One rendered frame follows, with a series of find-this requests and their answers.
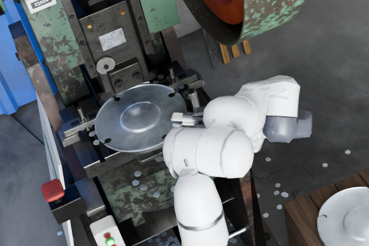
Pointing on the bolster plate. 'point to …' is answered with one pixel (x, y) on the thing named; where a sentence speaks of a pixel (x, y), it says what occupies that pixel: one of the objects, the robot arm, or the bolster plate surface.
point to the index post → (193, 99)
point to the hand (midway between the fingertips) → (183, 118)
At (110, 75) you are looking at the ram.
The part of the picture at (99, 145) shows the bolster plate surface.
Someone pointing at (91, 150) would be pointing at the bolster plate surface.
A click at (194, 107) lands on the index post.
